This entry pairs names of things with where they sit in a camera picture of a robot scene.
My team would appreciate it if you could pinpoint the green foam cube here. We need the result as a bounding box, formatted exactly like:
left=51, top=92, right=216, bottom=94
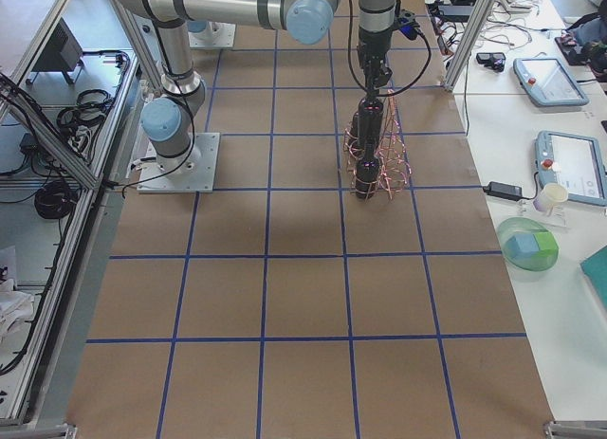
left=532, top=229, right=559, bottom=257

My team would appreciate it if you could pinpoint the copper wire wine basket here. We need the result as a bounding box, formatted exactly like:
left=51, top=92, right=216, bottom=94
left=343, top=97, right=412, bottom=197

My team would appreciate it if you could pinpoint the dark wine bottle in basket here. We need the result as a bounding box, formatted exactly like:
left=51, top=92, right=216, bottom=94
left=348, top=112, right=359, bottom=150

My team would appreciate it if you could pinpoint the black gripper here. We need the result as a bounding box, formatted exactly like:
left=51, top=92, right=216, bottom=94
left=357, top=28, right=393, bottom=99

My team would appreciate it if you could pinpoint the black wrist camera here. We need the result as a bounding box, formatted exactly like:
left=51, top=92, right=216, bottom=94
left=396, top=9, right=420, bottom=41

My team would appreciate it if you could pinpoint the aluminium frame post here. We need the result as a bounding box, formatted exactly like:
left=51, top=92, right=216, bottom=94
left=443, top=0, right=495, bottom=91

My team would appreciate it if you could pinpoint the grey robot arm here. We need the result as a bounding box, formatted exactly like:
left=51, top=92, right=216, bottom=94
left=118, top=0, right=399, bottom=174

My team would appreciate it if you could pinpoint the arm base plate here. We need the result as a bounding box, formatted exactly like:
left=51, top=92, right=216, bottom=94
left=136, top=132, right=220, bottom=193
left=189, top=22, right=236, bottom=50

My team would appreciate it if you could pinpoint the black power adapter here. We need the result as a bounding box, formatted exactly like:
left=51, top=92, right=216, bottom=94
left=483, top=181, right=523, bottom=201

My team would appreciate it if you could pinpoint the white paper cup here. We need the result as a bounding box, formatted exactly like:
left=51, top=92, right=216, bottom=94
left=533, top=183, right=569, bottom=213

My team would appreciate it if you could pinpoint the dark glass wine bottle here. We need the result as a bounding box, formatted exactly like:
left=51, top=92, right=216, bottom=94
left=358, top=98, right=384, bottom=148

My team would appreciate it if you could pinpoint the upper teach pendant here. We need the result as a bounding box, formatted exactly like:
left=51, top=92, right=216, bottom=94
left=512, top=57, right=589, bottom=107

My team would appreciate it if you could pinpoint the lower teach pendant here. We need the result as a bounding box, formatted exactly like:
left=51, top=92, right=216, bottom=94
left=535, top=130, right=606, bottom=207

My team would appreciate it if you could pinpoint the teach pendant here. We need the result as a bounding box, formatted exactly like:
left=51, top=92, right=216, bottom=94
left=535, top=130, right=606, bottom=207
left=512, top=57, right=589, bottom=107

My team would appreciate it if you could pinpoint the blue foam cube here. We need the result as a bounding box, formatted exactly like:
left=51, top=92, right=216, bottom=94
left=503, top=232, right=537, bottom=261

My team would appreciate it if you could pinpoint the green glass bowl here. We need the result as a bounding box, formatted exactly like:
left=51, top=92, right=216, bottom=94
left=497, top=217, right=559, bottom=271

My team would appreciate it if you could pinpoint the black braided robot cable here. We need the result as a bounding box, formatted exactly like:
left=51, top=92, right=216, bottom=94
left=346, top=0, right=432, bottom=99

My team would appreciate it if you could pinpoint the black electronics box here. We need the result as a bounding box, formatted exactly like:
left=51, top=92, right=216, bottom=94
left=26, top=18, right=83, bottom=85

